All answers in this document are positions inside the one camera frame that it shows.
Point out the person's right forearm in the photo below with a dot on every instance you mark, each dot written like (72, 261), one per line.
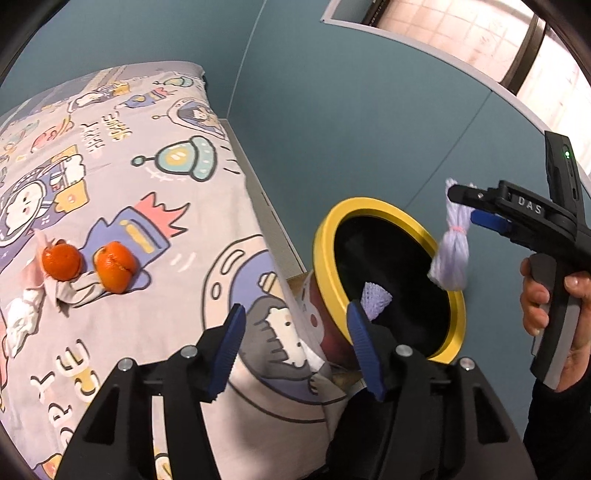
(545, 424)

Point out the person's right hand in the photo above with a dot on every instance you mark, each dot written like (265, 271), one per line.
(581, 332)

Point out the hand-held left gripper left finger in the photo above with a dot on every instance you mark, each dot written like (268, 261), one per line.
(226, 355)

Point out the yellow-rimmed waste bin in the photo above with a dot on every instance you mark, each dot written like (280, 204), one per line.
(369, 205)

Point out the window with grey frame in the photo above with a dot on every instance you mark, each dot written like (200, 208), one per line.
(461, 27)

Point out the orange tangerine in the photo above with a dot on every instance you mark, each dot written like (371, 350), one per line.
(62, 262)
(115, 267)

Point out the cartoon printed bed sheet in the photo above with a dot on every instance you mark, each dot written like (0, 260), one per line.
(138, 120)

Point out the purple yarn bundle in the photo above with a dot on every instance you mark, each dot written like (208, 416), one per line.
(450, 258)

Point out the grey bed frame rail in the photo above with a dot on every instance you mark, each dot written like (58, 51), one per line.
(272, 221)

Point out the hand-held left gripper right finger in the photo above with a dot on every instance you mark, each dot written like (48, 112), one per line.
(367, 355)

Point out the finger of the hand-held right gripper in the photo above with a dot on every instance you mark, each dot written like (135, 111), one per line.
(489, 220)
(475, 196)

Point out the pink crumpled tissue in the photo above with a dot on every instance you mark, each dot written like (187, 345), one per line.
(64, 290)

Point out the purple foam fruit net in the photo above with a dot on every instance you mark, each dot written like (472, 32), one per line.
(376, 297)

